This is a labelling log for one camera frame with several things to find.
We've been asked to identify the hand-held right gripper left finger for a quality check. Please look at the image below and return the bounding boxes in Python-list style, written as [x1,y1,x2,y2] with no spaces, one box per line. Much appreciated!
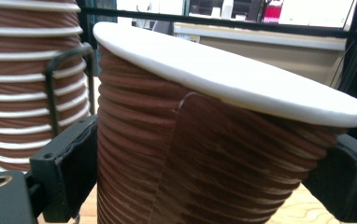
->
[29,114,99,224]

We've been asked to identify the black wire cup holder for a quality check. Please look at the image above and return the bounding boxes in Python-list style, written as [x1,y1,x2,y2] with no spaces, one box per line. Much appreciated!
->
[44,42,96,138]

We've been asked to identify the black horizontal bar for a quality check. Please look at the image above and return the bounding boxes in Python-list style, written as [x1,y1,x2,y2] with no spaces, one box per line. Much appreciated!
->
[79,7,352,39]

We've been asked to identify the tall stack of paper cups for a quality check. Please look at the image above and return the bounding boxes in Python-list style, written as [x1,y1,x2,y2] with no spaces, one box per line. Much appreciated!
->
[0,0,92,174]

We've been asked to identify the beige desk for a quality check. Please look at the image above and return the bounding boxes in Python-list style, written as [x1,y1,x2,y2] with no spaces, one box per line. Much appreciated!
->
[172,22,349,89]

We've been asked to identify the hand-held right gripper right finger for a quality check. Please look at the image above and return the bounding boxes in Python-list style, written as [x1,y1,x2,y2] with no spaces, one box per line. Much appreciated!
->
[302,133,357,224]

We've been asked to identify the brown ribbed paper cup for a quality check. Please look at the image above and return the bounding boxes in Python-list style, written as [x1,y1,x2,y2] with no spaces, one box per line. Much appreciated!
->
[92,21,357,224]

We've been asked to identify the red box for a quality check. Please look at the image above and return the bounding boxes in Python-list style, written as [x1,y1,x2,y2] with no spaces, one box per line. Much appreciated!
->
[262,0,284,24]

